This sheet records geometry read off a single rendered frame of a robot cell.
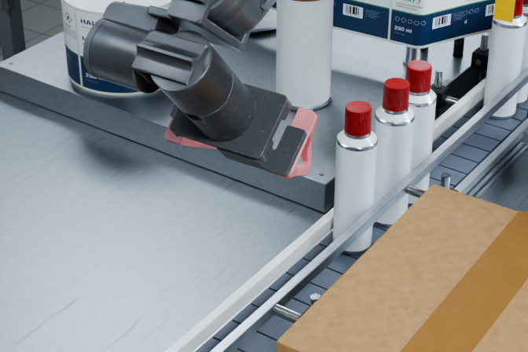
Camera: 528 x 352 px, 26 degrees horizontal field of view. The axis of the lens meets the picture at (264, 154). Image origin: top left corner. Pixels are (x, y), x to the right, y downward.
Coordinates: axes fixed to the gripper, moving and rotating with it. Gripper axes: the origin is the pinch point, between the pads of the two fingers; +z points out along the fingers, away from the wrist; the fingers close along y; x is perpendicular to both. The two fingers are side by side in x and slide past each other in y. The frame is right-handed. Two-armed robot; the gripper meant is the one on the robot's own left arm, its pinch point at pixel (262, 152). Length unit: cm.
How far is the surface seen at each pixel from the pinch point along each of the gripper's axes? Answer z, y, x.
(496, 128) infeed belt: 65, 1, -34
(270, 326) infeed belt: 27.9, 4.7, 12.2
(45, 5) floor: 223, 238, -93
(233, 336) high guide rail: 14.0, 1.6, 16.3
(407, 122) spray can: 32.7, 1.1, -18.9
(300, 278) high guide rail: 22.0, 0.9, 6.6
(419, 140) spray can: 40.2, 1.7, -19.6
